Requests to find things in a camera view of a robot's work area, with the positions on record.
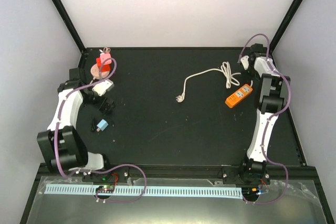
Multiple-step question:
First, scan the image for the light blue plug adapter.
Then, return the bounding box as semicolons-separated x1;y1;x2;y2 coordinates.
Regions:
96;119;109;132

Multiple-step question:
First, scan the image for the white power strip cable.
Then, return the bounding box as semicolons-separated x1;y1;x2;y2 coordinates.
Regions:
175;61;242;104

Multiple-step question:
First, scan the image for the orange power strip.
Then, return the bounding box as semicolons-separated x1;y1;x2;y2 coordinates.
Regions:
225;84;253;109

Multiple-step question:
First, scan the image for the pink round power strip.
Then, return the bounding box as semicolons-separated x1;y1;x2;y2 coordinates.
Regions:
90;64;110;84

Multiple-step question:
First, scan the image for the pink plug adapter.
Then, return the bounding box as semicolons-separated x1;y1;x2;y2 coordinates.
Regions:
100;53;112;65

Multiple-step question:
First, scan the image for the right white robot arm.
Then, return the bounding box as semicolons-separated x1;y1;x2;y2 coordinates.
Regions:
238;44;291;185

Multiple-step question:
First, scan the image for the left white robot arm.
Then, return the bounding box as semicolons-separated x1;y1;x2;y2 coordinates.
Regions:
37;68;114;182

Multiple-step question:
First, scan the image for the red plug adapter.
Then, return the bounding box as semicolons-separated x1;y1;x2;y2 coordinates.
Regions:
96;58;111;75

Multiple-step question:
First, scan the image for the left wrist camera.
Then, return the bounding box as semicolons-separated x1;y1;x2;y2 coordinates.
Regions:
92;80;114;97

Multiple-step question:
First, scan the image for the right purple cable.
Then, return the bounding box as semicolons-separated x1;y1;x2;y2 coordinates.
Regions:
240;33;292;206

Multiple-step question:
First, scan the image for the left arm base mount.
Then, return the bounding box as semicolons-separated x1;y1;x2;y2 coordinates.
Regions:
82;167;129;184

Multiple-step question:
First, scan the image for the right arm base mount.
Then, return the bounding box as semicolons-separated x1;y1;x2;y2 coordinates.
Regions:
218;166;270;186

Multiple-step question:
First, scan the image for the light blue cable duct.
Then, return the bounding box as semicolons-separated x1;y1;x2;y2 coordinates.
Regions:
44;184;243;199

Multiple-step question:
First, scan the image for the right black frame post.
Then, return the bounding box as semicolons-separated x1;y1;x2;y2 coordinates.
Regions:
270;0;303;52

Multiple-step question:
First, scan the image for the black frame post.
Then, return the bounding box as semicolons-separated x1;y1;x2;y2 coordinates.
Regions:
51;0;86;53
270;0;303;52

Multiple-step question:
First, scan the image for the left black frame post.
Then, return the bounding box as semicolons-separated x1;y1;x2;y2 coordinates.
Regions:
51;0;86;53

